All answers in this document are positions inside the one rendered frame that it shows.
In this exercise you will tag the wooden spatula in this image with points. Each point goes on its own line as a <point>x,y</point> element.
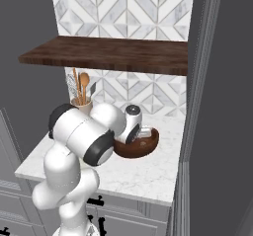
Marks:
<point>76,83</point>

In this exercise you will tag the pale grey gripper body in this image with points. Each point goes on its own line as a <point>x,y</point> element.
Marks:
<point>145,133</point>

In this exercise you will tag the silver whisk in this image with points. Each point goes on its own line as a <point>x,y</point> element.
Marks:
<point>70,83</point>

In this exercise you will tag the grey metal spatula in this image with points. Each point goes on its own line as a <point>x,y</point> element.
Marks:
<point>93,88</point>

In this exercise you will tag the tall grey cabinet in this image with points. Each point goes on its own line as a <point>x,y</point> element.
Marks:
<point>26,92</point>

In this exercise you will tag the grey drawer run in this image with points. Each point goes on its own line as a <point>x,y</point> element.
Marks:
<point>16,210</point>

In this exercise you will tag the grey drawer front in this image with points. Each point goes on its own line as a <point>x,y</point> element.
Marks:
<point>138,207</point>

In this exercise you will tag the wooden spoon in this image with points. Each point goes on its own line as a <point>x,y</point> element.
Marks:
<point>84,82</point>

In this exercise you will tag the brown wooden bowl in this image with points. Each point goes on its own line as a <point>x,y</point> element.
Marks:
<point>138,149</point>

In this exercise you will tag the dark wooden shelf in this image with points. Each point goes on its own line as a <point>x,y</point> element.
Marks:
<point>108,54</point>

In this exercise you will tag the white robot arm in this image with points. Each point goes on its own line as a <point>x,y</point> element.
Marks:
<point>75,138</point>

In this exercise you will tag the grey fridge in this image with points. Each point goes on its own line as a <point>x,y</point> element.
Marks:
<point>217,115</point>

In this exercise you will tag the beige utensil pot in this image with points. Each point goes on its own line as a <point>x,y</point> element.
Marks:
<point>85,107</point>

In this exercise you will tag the grey cupboard door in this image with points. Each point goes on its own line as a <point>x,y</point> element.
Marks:
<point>131,225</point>

